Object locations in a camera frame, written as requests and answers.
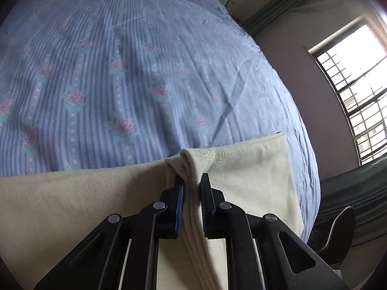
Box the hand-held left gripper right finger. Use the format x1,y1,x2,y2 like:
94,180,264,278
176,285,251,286
200,173,351,290

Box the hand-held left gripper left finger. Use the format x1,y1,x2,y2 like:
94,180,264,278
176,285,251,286
33,177,186,290

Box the cream pants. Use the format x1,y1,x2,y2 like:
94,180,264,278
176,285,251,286
0,131,305,290

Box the blue floral striped bedsheet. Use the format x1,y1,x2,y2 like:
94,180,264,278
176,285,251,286
0,0,321,245

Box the green curtain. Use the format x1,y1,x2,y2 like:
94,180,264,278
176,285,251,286
242,0,372,37
314,154,387,248

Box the barred window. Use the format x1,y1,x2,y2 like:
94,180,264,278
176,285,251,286
308,15,387,167

